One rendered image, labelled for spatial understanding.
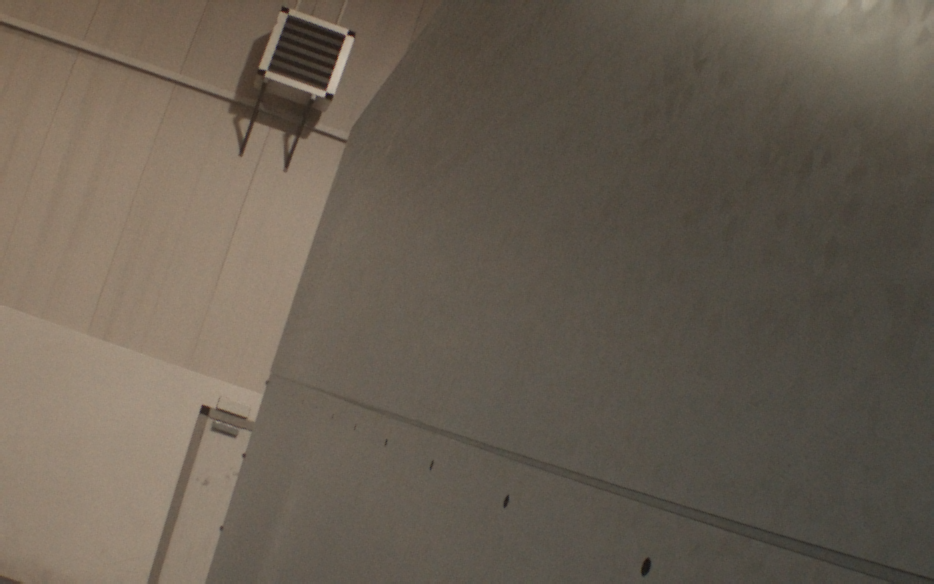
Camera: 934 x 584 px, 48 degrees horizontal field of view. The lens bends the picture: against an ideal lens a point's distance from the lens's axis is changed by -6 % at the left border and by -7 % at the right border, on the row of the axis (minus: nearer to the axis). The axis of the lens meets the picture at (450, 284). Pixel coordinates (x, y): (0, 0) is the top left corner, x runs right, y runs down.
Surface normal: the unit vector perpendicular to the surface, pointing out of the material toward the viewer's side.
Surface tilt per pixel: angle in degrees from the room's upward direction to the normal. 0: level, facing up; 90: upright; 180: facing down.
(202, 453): 90
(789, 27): 90
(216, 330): 90
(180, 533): 90
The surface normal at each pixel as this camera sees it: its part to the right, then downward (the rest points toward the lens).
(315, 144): 0.22, -0.06
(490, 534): -0.93, -0.32
